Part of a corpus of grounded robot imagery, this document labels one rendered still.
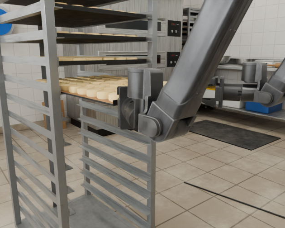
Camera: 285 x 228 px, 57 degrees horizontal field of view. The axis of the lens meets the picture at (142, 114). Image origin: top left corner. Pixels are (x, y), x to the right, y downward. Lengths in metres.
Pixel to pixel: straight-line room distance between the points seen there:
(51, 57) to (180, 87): 0.54
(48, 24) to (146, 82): 0.48
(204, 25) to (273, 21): 4.40
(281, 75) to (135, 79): 0.48
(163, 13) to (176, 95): 3.53
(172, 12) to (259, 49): 1.64
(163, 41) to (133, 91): 3.43
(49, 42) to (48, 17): 0.07
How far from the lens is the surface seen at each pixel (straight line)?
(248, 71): 0.89
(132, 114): 0.51
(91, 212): 1.71
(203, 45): 0.41
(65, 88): 0.95
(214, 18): 0.41
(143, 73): 0.50
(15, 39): 1.26
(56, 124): 0.92
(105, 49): 3.35
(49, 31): 0.89
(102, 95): 0.75
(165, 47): 3.95
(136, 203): 1.43
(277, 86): 0.85
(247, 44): 4.97
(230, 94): 0.89
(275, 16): 4.80
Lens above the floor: 1.08
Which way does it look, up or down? 13 degrees down
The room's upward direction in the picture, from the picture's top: straight up
